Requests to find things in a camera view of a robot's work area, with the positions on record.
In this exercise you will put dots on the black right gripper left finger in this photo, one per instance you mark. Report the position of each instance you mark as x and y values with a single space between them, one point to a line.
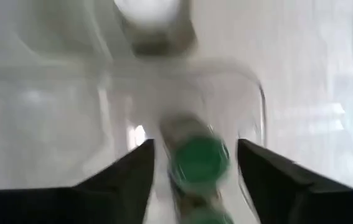
101 202

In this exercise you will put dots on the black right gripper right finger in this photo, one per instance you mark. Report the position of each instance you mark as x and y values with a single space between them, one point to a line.
288 193

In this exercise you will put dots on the white-cap spice jar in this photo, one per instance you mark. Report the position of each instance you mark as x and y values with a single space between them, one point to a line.
151 15

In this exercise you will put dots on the clear plastic bin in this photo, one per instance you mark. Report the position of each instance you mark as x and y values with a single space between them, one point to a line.
70 124

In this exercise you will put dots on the white plastic bin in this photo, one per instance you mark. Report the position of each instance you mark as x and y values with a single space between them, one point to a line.
70 37

